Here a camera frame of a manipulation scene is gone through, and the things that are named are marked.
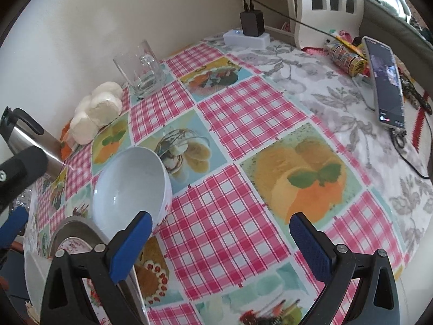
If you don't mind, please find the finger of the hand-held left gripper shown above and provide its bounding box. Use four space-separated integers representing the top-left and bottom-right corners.
0 145 48 210
0 206 29 268

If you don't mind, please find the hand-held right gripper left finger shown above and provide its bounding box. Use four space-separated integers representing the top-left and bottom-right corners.
40 211 153 325

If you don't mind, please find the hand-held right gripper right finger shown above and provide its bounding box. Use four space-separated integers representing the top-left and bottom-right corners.
289 212 401 325

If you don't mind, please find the light blue bowl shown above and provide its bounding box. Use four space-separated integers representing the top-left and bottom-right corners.
92 147 173 241

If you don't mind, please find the strawberry print bowl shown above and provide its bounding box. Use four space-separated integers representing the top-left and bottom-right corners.
25 254 104 325

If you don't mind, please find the steel thermos jug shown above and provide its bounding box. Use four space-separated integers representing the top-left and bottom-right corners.
0 107 65 181

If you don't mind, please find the orange snack packet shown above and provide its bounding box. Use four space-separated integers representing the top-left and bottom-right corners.
60 122 82 160

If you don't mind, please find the bag of white buns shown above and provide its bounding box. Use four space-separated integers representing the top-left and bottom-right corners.
69 81 123 144

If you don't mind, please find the clear glass mug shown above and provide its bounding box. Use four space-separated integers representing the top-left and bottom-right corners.
113 40 166 98

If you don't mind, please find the smartphone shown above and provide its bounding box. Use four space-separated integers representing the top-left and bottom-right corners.
362 36 406 130

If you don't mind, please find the yellow snack roll packet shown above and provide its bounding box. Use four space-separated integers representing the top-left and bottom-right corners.
323 39 368 75

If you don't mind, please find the black charger adapter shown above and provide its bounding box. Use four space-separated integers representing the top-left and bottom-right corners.
240 0 265 37

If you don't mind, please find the grey sofa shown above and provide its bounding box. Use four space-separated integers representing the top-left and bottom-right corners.
360 0 433 61

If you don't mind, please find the black phone cable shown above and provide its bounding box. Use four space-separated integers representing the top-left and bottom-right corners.
389 129 433 180

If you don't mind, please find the white wooden shelf frame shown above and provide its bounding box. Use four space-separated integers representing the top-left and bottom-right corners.
233 0 298 38

